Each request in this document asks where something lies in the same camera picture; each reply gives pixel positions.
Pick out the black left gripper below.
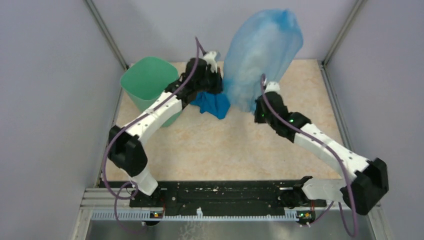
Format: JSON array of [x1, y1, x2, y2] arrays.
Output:
[[194, 65, 228, 94]]

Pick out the green plastic trash bin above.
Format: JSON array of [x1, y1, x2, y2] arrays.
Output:
[[117, 56, 179, 126]]

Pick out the light blue translucent plastic bag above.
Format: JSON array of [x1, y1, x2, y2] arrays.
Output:
[[223, 9, 304, 113]]

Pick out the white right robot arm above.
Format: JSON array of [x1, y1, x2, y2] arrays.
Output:
[[254, 91, 389, 216]]

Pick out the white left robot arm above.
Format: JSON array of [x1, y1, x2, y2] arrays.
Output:
[[106, 56, 223, 207]]

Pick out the dark blue crumpled bag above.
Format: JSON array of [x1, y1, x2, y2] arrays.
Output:
[[190, 92, 231, 120]]

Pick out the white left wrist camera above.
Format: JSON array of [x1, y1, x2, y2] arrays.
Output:
[[202, 50, 221, 73]]

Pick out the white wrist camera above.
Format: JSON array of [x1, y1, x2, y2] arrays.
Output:
[[202, 50, 221, 73], [264, 81, 281, 94]]

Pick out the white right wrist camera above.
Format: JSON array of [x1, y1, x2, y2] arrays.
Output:
[[264, 81, 281, 94]]

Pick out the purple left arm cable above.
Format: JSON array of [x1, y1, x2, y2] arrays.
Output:
[[101, 36, 207, 235]]

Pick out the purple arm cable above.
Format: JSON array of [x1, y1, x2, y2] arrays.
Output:
[[101, 36, 207, 235], [259, 73, 360, 238]]

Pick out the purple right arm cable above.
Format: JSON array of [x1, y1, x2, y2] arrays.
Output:
[[259, 73, 360, 238]]

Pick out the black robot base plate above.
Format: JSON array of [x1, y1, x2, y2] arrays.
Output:
[[129, 180, 327, 217]]

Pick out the left aluminium frame post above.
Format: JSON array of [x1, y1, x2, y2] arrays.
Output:
[[83, 0, 129, 71]]

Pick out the aluminium frame post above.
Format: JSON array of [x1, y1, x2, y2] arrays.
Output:
[[321, 0, 368, 68], [83, 0, 129, 71]]

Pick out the right aluminium frame post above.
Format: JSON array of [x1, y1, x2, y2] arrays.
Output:
[[321, 0, 368, 68]]

